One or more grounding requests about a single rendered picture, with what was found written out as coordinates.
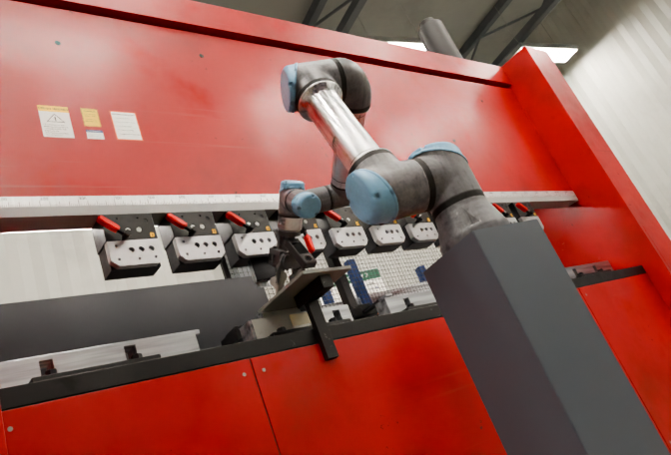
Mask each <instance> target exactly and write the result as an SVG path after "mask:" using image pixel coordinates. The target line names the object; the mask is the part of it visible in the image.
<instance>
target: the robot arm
mask: <svg viewBox="0 0 671 455"><path fill-rule="evenodd" d="M281 94H282V100H283V104H284V107H285V109H286V111H287V112H288V113H294V112H299V113H300V114H301V116H302V117H303V118H304V119H305V120H307V121H309V122H314V124H315V125H316V126H317V128H318V129H319V131H320V132H321V133H322V135H323V136H324V138H325V139H326V141H327V142H328V143H329V145H330V146H331V148H332V149H333V151H334V159H333V169H332V179H331V184H330V185H327V186H322V187H318V188H314V189H309V190H305V183H304V182H301V181H290V180H285V181H282V182H281V187H280V191H279V193H280V199H279V217H278V228H275V233H277V234H278V239H277V246H275V245H274V247H270V251H269V264H270V265H271V266H273V267H275V268H276V275H275V276H274V277H271V279H270V284H271V285H272V286H273V287H274V288H275V289H276V294H277V293H278V292H279V291H280V290H281V289H282V288H284V287H285V281H286V279H287V277H288V275H287V274H286V273H285V270H286V271H289V269H292V274H291V275H289V281H291V280H292V279H294V278H295V277H296V276H297V275H298V274H299V273H300V272H301V271H303V270H306V268H311V267H315V266H316V264H317V261H316V259H315V258H314V257H313V256H312V255H311V253H310V252H309V251H308V250H307V248H306V247H305V246H304V245H303V244H302V242H301V241H300V240H299V239H298V238H295V237H296V236H300V235H301V230H302V225H303V219H312V218H314V217H315V216H316V215H317V214H319V213H323V212H327V211H331V210H335V209H339V208H343V207H350V208H351V209H352V211H353V213H354V214H355V215H356V216H357V217H358V218H359V219H360V220H361V221H362V222H364V223H365V224H368V225H378V224H388V223H391V222H392V221H395V220H399V219H403V218H407V217H411V216H415V215H419V214H423V213H427V212H430V213H431V215H432V217H433V219H434V221H435V223H436V225H437V231H438V238H439V244H440V252H441V255H444V254H446V253H447V252H448V251H449V250H450V249H451V248H453V247H454V246H455V245H456V244H457V243H459V242H460V241H461V240H462V239H463V238H464V237H466V236H467V235H468V234H469V233H470V232H472V231H473V230H476V229H482V228H492V227H497V226H503V225H508V224H510V222H509V220H508V219H507V218H506V217H504V216H503V214H502V213H501V212H500V211H499V210H497V209H496V208H495V207H494V206H493V205H492V204H491V203H490V202H489V201H488V200H487V198H486V196H485V194H484V193H483V190H482V189H481V187H480V185H479V183H478V181H477V179H476V177H475V176H474V174H473V172H472V170H471V168H470V166H469V164H468V161H467V158H466V157H465V156H464V155H463V154H462V152H461V150H460V149H459V147H458V146H456V145H455V144H452V143H449V142H435V143H431V144H427V145H425V146H424V147H423V148H418V149H417V150H415V151H414V152H413V153H412V154H411V155H410V156H409V157H408V159H407V160H404V161H399V160H398V159H397V157H396V156H395V155H394V154H393V152H391V151H390V150H388V149H384V148H380V147H379V146H378V145H377V144H376V143H375V141H374V140H373V139H372V137H371V136H370V135H369V134H368V132H367V131H366V130H365V129H364V120H365V113H366V112H367V111H369V109H370V104H371V87H370V83H369V80H368V78H367V76H366V74H365V72H364V71H363V69H362V68H361V67H360V66H359V65H358V64H357V63H355V62H354V61H352V60H349V59H347V58H332V59H326V60H319V61H312V62H304V63H295V64H292V65H287V66H285V67H284V68H283V70H282V73H281ZM270 259H271V260H270Z"/></svg>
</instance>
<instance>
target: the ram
mask: <svg viewBox="0 0 671 455"><path fill-rule="evenodd" d="M332 58H333V57H327V56H322V55H316V54H310V53H305V52H299V51H294V50H288V49H282V48H277V47H271V46H265V45H260V44H254V43H249V42H243V41H237V40H232V39H226V38H220V37H215V36H209V35H204V34H198V33H192V32H187V31H181V30H175V29H170V28H164V27H159V26H153V25H147V24H142V23H136V22H130V21H125V20H119V19H114V18H108V17H102V16H97V15H91V14H85V13H80V12H74V11H69V10H63V9H57V8H52V7H46V6H40V5H35V4H29V3H24V2H18V1H12V0H0V197H76V196H169V195H263V194H279V191H280V187H281V182H282V181H285V180H290V181H301V182H304V183H305V190H309V189H314V188H318V187H322V186H327V185H330V184H331V179H332V169H333V159H334V151H333V149H332V148H331V146H330V145H329V143H328V142H327V141H326V139H325V138H324V136H323V135H322V133H321V132H320V131H319V129H318V128H317V126H316V125H315V124H314V122H309V121H307V120H305V119H304V118H303V117H302V116H301V114H300V113H299V112H294V113H288V112H287V111H286V109H285V107H284V104H283V100H282V94H281V73H282V70H283V68H284V67H285V66H287V65H292V64H295V63H304V62H312V61H319V60H326V59H332ZM355 63H357V64H358V65H359V66H360V67H361V68H362V69H363V71H364V72H365V74H366V76H367V78H368V80H369V83H370V87H371V104H370V109H369V111H367V112H366V113H365V120H364V129H365V130H366V131H367V132H368V134H369V135H370V136H371V137H372V139H373V140H374V141H375V143H376V144H377V145H378V146H379V147H380V148H384V149H388V150H390V151H391V152H393V154H394V155H395V156H396V157H397V159H398V160H399V161H404V160H407V159H408V157H409V156H410V155H411V154H412V153H413V152H414V151H415V150H417V149H418V148H423V147H424V146H425V145H427V144H431V143H435V142H449V143H452V144H455V145H456V146H458V147H459V149H460V150H461V152H462V154H463V155H464V156H465V157H466V158H467V161H468V164H469V166H470V168H471V170H472V172H473V174H474V176H475V177H476V179H477V181H478V183H479V185H480V187H481V189H482V190H483V191H484V192H545V191H572V188H571V187H570V186H569V184H568V183H567V181H566V179H565V178H564V176H563V174H562V173H561V171H560V169H559V168H558V166H557V164H556V163H555V161H554V159H553V158H552V156H551V155H550V153H549V151H548V150H547V148H546V146H545V145H544V143H543V141H542V140H541V138H540V136H539V135H538V133H537V131H536V130H535V128H534V126H533V125H532V123H531V121H530V120H529V118H528V116H527V115H526V113H525V112H524V110H523V108H522V107H521V105H520V103H519V102H518V100H517V98H516V97H515V95H514V93H513V92H512V90H511V89H506V88H501V87H495V86H489V85H484V84H478V83H473V82H467V81H461V80H456V79H450V78H444V77H439V76H433V75H428V74H422V73H416V72H411V71H405V70H399V69H395V68H389V67H384V66H378V65H372V64H367V63H361V62H355ZM37 105H43V106H55V107H68V112H69V116H70V120H71V124H72V129H73V133H74V137H75V138H55V137H44V136H43V131H42V126H41V121H40V117H39V112H38V107H37ZM80 108H82V109H95V110H97V112H98V115H99V119H100V123H101V127H89V126H85V125H84V121H83V117H82V113H81V109H80ZM109 111H118V112H131V113H136V116H137V119H138V123H139V126H140V130H141V133H142V137H143V140H144V141H128V140H117V138H116V134H115V130H114V127H113V123H112V119H111V116H110V112H109ZM86 130H99V131H103V135H104V138H105V140H99V139H88V137H87V133H86ZM487 200H488V201H489V202H490V203H507V205H509V204H511V203H516V202H530V204H531V206H532V207H533V209H557V208H568V207H570V206H571V205H573V204H574V203H576V202H577V201H578V198H577V196H553V197H504V198H487ZM278 209H279V202H263V203H215V204H167V205H119V206H70V207H23V208H0V233H2V232H24V231H46V230H68V229H91V228H92V227H93V225H94V224H95V222H96V220H97V217H98V216H99V215H123V214H151V215H152V219H153V222H154V226H155V227H156V226H158V225H159V224H160V222H161V221H162V219H163V218H164V216H165V215H166V214H167V213H189V212H212V214H213V217H214V220H215V223H216V222H217V221H218V220H219V219H220V217H221V216H222V215H223V214H224V212H225V211H254V210H265V212H266V214H267V217H268V219H269V218H270V216H271V215H272V214H273V213H274V212H275V211H276V210H278Z"/></svg>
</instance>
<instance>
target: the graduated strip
mask: <svg viewBox="0 0 671 455"><path fill-rule="evenodd" d="M483 193H484V194H485V196H486V197H487V198H504V197H553V196H575V193H574V191H545V192H483ZM279 199H280V194H263V195H169V196H76V197H0V208H23V207H70V206H119V205H167V204H215V203H263V202H278V201H279Z"/></svg>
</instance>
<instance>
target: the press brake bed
mask: <svg viewBox="0 0 671 455"><path fill-rule="evenodd" d="M577 290H578V292H579V294H580V295H581V297H582V299H583V301H584V302H585V304H586V306H587V308H588V310H589V311H590V313H591V315H592V317H593V318H594V320H595V322H596V324H597V325H598V327H599V329H600V331H601V333H602V334H603V336H604V338H605V340H606V341H607V343H608V345H609V347H610V348H611V350H612V352H613V354H614V355H615V357H616V359H617V361H618V363H619V364H620V366H621V368H622V370H623V371H624V373H625V375H626V377H627V378H628V380H629V382H630V384H631V386H632V387H633V389H634V391H635V393H636V394H637V396H638V398H639V400H640V401H641V403H642V405H643V407H644V409H645V410H646V412H647V414H648V416H649V417H650V419H651V421H652V423H653V424H654V426H655V428H656V430H657V432H658V433H659V435H660V437H661V439H662V440H663V442H664V444H665V446H666V447H667V449H668V451H669V453H670V455H671V311H670V310H669V308H668V306H667V305H666V303H665V301H664V300H663V298H662V297H661V295H660V293H659V292H658V290H657V289H656V287H655V285H654V284H653V282H652V281H651V279H650V277H649V276H648V274H647V273H642V274H637V275H633V276H628V277H623V278H619V279H614V280H609V281H605V282H600V283H595V284H591V285H586V286H581V287H577ZM334 343H335V347H336V350H337V352H338V355H339V357H337V358H335V359H331V360H327V361H325V359H324V356H323V353H322V351H321V348H320V345H319V344H318V343H316V344H311V345H307V346H302V347H297V348H293V349H288V350H283V351H279V352H274V353H269V354H264V355H260V356H255V357H250V358H246V359H241V360H236V361H232V362H227V363H222V364H218V365H213V366H208V367H204V368H199V369H194V370H190V371H185V372H180V373H176V374H171V375H166V376H162V377H157V378H152V379H148V380H143V381H138V382H134V383H129V384H124V385H120V386H115V387H110V388H106V389H101V390H96V391H92V392H87V393H82V394H78V395H73V396H68V397H64V398H59V399H54V400H50V401H45V402H40V403H36V404H31V405H26V406H22V407H17V408H12V409H8V410H3V411H2V418H3V424H4V431H5V438H6V445H7V451H8V455H507V454H506V451H505V449H504V447H503V445H502V443H501V441H500V438H499V436H498V434H497V432H496V430H495V428H494V425H493V423H492V421H491V419H490V417H489V415H488V413H487V410H486V408H485V406H484V404H483V402H482V400H481V397H480V395H479V393H478V391H477V389H476V387H475V384H474V382H473V380H472V378H471V376H470V374H469V371H468V369H467V367H466V365H465V363H464V361H463V358H462V356H461V354H460V352H459V350H458V348H457V346H456V343H455V341H454V339H453V337H452V335H451V333H450V330H449V328H448V326H447V324H446V322H445V320H444V318H443V316H442V317H437V318H433V319H428V320H423V321H419V322H414V323H409V324H405V325H400V326H395V327H391V328H386V329H381V330H377V331H372V332H367V333H363V334H358V335H353V336H349V337H344V338H339V339H335V340H334Z"/></svg>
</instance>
